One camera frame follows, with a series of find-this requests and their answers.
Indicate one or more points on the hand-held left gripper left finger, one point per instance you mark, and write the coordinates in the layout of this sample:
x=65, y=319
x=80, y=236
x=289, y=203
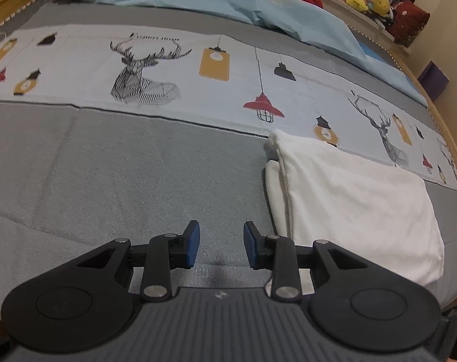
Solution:
x=192, y=245

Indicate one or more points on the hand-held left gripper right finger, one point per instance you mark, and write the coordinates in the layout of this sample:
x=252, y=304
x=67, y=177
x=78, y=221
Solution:
x=251, y=247

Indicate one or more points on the white t-shirt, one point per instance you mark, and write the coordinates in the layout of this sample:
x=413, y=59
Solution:
x=356, y=203

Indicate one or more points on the grey printed bed sheet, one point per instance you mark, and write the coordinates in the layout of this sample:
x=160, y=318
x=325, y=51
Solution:
x=119, y=166

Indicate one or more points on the light blue quilt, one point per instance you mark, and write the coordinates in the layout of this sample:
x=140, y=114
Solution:
x=232, y=3

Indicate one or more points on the purple box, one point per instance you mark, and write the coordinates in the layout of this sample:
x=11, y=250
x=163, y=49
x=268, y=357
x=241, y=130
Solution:
x=434, y=81

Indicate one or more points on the white window sill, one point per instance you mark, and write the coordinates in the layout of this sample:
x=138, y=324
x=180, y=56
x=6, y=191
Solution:
x=360, y=19

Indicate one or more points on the dark red cushion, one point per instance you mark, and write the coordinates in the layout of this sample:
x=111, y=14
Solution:
x=407, y=22

